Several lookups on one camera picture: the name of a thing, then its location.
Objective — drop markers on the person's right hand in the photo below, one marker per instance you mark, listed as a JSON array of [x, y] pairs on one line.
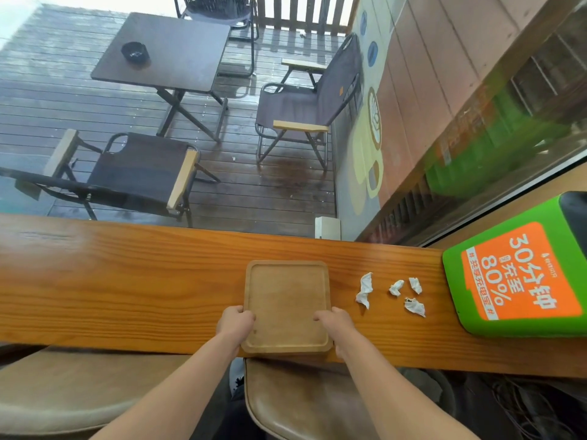
[[341, 329]]

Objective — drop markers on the black folding chair wooden armrests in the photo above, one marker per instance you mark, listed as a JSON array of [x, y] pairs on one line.
[[298, 105], [220, 6], [137, 169]]

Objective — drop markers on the wooden picket fence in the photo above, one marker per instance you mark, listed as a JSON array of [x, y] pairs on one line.
[[298, 11]]

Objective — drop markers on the green charging station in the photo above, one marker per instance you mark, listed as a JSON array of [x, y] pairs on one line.
[[454, 274]]

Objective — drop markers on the dark outdoor folding table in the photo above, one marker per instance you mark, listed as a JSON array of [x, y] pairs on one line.
[[169, 50]]

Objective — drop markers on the person's dark clothing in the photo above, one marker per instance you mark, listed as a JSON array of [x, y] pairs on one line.
[[229, 407]]

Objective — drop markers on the person's left hand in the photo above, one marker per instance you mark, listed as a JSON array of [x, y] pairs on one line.
[[236, 327]]

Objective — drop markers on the person's right forearm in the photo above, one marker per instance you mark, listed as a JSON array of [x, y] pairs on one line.
[[403, 403]]

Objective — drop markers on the black ashtray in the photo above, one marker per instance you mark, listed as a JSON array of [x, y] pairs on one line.
[[135, 53]]

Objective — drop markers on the painted wooden partition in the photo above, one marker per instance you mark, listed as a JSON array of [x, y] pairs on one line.
[[412, 87]]

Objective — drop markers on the small white box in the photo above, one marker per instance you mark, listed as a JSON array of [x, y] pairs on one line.
[[327, 228]]

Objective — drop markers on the wooden table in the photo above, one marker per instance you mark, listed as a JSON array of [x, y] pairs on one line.
[[114, 293]]

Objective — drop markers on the person's left forearm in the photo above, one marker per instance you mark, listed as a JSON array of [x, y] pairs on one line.
[[174, 398]]

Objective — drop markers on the brown leather stool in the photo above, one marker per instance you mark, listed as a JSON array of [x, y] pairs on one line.
[[69, 389], [298, 403]]

